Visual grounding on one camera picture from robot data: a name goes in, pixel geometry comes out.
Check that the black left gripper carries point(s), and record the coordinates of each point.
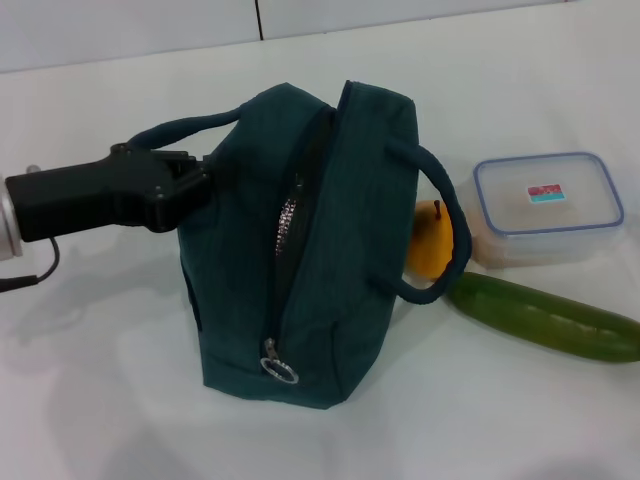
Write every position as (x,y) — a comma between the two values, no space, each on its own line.
(80,195)

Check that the dark teal zip bag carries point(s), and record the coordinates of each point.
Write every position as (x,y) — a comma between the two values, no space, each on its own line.
(250,250)

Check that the yellow pear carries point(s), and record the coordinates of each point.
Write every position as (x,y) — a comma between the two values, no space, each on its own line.
(430,240)

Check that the clear plastic food container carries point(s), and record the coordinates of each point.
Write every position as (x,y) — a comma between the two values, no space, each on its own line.
(550,205)

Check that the green cucumber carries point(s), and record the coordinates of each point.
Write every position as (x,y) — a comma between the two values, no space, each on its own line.
(540,320)

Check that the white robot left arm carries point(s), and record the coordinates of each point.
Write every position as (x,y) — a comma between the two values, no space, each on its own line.
(7,225)

